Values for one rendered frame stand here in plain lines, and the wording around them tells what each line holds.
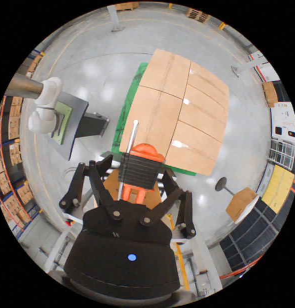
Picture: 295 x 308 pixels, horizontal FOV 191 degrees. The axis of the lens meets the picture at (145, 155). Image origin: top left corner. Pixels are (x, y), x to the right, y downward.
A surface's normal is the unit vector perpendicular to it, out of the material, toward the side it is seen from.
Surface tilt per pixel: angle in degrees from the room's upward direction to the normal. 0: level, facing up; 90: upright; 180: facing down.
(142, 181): 1
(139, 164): 1
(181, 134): 0
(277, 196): 90
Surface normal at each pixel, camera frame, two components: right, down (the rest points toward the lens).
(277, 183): -0.98, -0.18
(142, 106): 0.01, 0.25
